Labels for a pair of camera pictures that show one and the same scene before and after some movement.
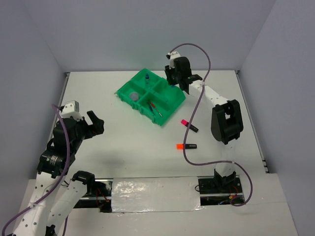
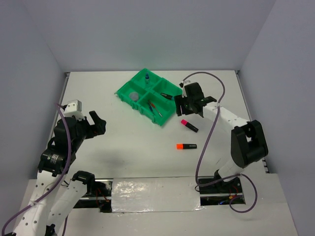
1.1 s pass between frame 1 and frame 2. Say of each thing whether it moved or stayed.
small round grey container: stayed
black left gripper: stayed
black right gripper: moved
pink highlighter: stayed
